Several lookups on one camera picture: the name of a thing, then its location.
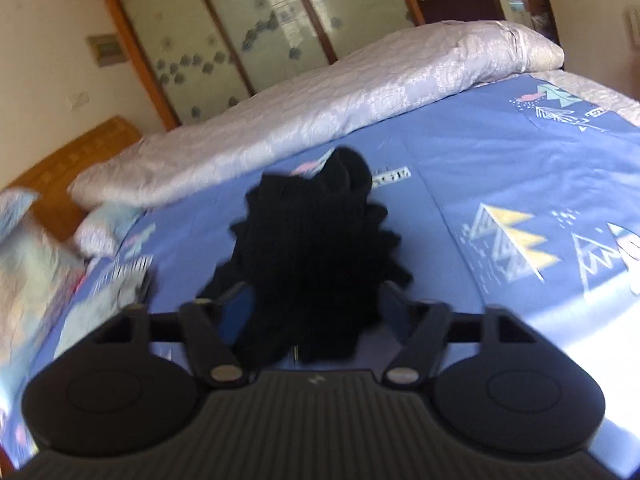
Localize black pants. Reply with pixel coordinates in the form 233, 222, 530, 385
200, 148, 412, 370

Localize floral pillow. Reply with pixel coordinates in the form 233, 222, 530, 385
1, 188, 85, 365
74, 202, 144, 258

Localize blue patterned bed sheet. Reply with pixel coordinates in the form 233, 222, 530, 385
0, 72, 640, 476

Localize wooden headboard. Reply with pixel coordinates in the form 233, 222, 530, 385
9, 116, 142, 242

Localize lilac quilted duvet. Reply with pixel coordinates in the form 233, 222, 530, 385
67, 21, 639, 210

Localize wooden glass-door wardrobe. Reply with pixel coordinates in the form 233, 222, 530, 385
104, 0, 423, 129

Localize wall control panel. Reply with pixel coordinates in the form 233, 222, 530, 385
86, 34, 128, 67

